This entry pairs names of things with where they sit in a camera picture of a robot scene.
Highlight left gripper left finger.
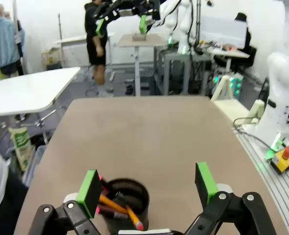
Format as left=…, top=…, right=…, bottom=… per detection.
left=28, top=168, right=103, bottom=235

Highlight seated person in black hood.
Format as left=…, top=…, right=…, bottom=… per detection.
left=234, top=12, right=252, bottom=49

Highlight black mesh pen holder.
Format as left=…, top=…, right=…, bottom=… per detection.
left=99, top=178, right=150, bottom=235

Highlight white monitor back panel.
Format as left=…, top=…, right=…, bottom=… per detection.
left=200, top=15, right=248, bottom=49

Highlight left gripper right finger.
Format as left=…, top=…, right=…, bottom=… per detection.
left=183, top=162, right=277, bottom=235

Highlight dark grey pen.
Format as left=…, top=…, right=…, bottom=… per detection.
left=114, top=191, right=130, bottom=200

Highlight white mounting bracket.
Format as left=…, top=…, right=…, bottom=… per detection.
left=242, top=99, right=266, bottom=132

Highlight small brown table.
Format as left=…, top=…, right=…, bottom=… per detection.
left=117, top=33, right=167, bottom=96

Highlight aluminium rail base plate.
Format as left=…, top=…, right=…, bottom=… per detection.
left=232, top=129, right=289, bottom=235

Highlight metal stand legs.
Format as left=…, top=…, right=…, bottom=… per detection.
left=19, top=110, right=57, bottom=128

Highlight large white table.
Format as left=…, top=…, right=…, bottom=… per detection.
left=0, top=66, right=81, bottom=118

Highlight green and white bag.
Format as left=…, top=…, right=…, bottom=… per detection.
left=8, top=126, right=37, bottom=172

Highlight red marker pen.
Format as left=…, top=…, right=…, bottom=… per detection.
left=99, top=205, right=129, bottom=220

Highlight grey metal frame stand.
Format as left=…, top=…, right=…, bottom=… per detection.
left=154, top=51, right=215, bottom=96

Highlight white desk with clutter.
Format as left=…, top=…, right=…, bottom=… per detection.
left=207, top=46, right=251, bottom=71

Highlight yellow emergency stop box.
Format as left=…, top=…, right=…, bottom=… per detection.
left=270, top=146, right=289, bottom=175

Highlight background gripper with green fingers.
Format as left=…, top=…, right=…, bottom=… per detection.
left=133, top=0, right=162, bottom=35
left=92, top=0, right=122, bottom=39

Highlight person in black hoodie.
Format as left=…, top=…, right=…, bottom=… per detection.
left=84, top=0, right=115, bottom=98

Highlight white angled support frame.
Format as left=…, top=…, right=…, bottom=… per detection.
left=210, top=74, right=233, bottom=101

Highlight computer tower with green lights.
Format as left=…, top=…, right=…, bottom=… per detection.
left=229, top=72, right=245, bottom=98

